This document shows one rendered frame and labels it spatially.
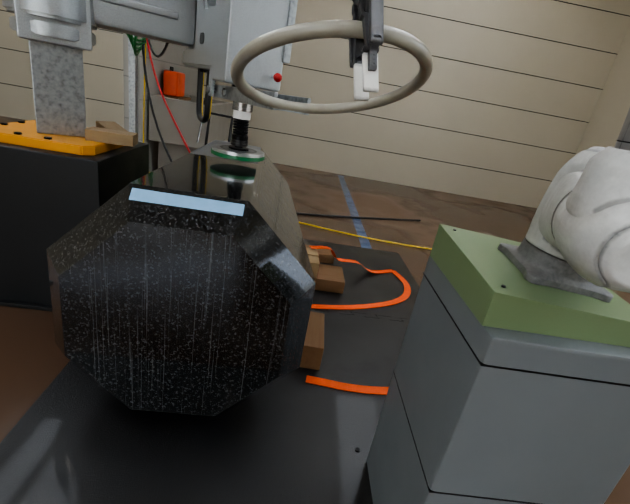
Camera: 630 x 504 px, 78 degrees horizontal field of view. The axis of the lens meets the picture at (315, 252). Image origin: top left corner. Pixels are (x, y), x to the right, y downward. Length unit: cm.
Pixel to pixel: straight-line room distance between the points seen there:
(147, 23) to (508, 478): 212
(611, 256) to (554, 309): 21
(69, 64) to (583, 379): 210
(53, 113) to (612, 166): 201
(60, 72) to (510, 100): 631
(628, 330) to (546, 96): 669
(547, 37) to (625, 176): 680
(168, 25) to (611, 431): 215
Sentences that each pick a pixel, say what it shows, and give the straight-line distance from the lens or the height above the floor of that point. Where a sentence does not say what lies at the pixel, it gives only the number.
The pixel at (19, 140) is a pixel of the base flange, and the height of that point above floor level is 76.
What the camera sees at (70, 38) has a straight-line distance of 208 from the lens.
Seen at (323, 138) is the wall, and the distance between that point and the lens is 656.
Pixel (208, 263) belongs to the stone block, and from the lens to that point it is 114.
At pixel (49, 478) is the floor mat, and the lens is 148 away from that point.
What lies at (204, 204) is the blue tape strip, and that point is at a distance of 115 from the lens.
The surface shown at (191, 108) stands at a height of 80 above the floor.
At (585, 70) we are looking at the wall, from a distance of 778.
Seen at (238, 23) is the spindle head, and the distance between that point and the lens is 156.
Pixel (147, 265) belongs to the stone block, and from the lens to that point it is 119.
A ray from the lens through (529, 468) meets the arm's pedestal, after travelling 103.
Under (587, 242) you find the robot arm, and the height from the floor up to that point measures 101.
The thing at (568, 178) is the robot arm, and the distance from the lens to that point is 90.
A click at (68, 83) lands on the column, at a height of 100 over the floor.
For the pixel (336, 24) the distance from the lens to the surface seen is 84.
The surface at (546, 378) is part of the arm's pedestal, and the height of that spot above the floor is 73.
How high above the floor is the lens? 114
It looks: 22 degrees down
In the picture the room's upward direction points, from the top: 11 degrees clockwise
